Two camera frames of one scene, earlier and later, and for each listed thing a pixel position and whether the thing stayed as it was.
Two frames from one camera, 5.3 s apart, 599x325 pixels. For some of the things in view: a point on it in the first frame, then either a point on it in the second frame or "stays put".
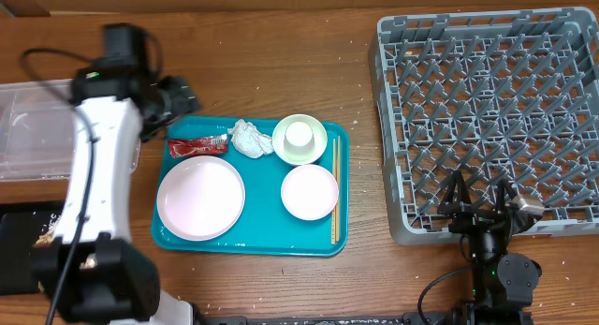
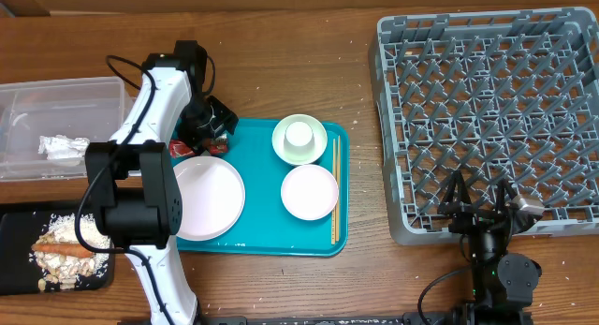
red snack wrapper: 181,147 stays put
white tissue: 249,140 to 63,147
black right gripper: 471,216 stays put
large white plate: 200,199 stays put
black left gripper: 183,99 to 225,119
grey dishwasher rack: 507,96 stays put
